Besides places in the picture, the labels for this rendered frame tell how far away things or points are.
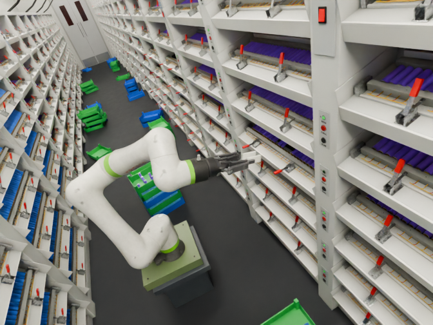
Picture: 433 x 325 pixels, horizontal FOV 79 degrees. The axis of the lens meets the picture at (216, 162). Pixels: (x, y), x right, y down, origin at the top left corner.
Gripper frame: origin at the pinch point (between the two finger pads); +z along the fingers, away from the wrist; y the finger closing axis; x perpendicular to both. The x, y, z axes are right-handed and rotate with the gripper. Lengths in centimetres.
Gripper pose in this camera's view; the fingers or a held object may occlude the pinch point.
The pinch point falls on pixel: (251, 157)
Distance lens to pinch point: 107.7
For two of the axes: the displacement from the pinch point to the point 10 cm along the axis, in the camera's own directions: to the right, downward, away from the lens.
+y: -4.2, -4.5, 7.9
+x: 0.0, 8.7, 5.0
